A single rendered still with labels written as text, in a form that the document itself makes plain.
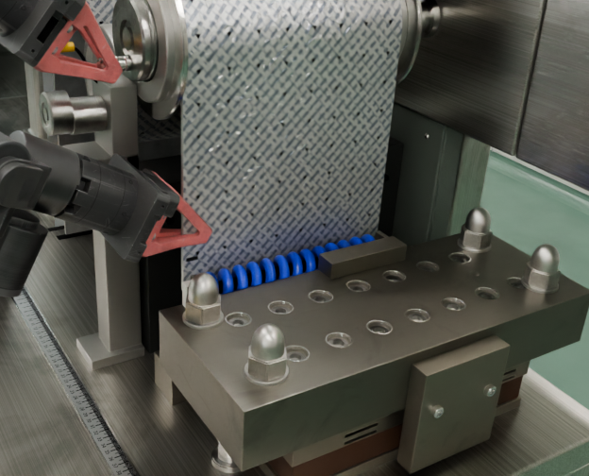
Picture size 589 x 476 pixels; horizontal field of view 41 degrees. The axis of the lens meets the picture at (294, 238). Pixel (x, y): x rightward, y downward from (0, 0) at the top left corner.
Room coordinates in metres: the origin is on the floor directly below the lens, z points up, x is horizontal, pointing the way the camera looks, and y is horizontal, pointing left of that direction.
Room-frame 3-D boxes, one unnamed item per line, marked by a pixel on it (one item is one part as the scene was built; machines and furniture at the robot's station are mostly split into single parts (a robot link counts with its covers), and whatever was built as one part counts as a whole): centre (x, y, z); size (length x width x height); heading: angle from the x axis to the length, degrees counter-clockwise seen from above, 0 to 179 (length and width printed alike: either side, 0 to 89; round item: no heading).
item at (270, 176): (0.73, 0.01, 1.11); 0.23 x 0.01 x 0.18; 124
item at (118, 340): (0.71, 0.20, 1.05); 0.06 x 0.05 x 0.31; 124
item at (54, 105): (0.69, 0.23, 1.18); 0.04 x 0.02 x 0.04; 34
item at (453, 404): (0.58, -0.16, 0.96); 0.10 x 0.03 x 0.11; 124
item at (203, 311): (0.60, 0.08, 1.05); 0.04 x 0.04 x 0.04
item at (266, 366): (0.52, 0.02, 1.05); 0.04 x 0.04 x 0.04
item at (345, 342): (0.65, -0.09, 1.00); 0.40 x 0.16 x 0.06; 124
